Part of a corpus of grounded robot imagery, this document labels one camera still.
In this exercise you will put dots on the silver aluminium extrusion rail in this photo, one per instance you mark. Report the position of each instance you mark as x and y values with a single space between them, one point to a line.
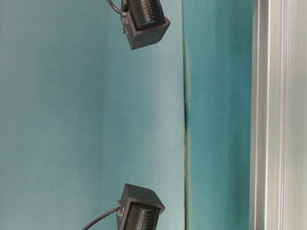
278 164

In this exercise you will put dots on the teal table mat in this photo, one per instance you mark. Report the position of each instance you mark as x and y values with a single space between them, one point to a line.
81 114

